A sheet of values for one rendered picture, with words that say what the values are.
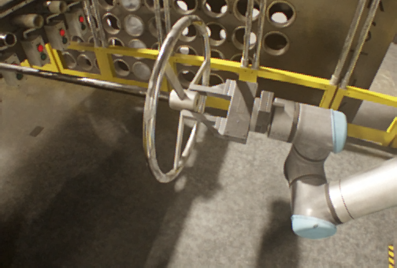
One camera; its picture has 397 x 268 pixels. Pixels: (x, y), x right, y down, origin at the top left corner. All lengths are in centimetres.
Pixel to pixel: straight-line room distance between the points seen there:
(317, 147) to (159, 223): 98
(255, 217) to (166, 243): 47
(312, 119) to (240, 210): 93
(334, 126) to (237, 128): 20
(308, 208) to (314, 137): 14
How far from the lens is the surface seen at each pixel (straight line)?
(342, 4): 228
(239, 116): 54
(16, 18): 141
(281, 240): 137
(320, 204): 55
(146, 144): 44
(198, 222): 135
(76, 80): 74
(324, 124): 54
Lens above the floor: 125
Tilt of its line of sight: 45 degrees down
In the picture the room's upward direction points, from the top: 1 degrees counter-clockwise
